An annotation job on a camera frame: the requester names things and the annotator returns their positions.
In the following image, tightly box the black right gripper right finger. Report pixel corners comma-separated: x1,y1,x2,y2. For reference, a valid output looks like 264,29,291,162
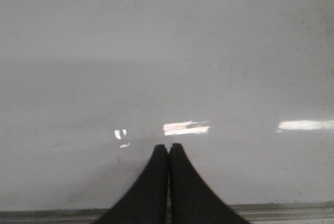
169,143,248,223

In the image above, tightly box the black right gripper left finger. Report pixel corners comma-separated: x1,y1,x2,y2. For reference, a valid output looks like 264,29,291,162
94,144,168,223

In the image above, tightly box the white whiteboard with aluminium frame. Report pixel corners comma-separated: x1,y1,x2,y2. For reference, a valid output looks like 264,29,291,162
1,0,333,223

